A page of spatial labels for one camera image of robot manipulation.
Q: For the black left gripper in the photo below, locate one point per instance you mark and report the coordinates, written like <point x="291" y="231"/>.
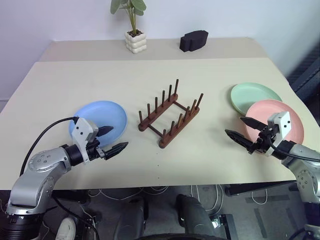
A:
<point x="93" y="150"/>

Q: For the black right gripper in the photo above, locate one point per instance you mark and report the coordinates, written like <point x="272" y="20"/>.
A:
<point x="263" y="142"/>

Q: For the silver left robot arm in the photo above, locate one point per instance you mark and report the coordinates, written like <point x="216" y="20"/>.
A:
<point x="37" y="172"/>

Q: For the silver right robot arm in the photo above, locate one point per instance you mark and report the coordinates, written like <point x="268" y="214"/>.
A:
<point x="303" y="167"/>

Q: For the brown wooden dish rack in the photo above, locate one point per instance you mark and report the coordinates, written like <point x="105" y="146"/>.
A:
<point x="170" y="117"/>

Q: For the blue plate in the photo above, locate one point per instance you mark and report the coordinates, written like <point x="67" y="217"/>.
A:
<point x="110" y="117"/>

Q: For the green plate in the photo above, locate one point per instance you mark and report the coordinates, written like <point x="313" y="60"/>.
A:
<point x="250" y="96"/>

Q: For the pink red plate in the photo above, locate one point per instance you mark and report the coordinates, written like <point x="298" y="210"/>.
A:
<point x="297" y="117"/>

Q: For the black table leg bar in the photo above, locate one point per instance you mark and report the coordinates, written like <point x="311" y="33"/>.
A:
<point x="260" y="188"/>

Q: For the dark rounded robot leg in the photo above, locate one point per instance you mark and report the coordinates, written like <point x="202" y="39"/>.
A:
<point x="193" y="215"/>
<point x="132" y="217"/>

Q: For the black office chair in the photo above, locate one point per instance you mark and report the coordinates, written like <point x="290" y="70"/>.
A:
<point x="306" y="75"/>

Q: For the white bubble plant pot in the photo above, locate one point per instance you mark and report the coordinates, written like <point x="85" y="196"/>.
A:
<point x="135" y="42"/>

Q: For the white shoe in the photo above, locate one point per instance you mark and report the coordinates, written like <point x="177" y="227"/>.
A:
<point x="65" y="228"/>

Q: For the black foam block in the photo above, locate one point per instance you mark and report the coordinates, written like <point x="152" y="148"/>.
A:
<point x="193" y="41"/>

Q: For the green leafy plant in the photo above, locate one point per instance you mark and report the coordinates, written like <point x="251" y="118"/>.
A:
<point x="130" y="10"/>

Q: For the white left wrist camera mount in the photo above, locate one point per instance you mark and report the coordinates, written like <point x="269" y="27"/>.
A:
<point x="81" y="131"/>

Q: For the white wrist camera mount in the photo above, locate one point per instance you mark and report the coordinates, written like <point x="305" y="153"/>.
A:
<point x="81" y="131"/>
<point x="281" y="128"/>

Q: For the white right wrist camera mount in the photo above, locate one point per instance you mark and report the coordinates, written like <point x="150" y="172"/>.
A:
<point x="281" y="128"/>

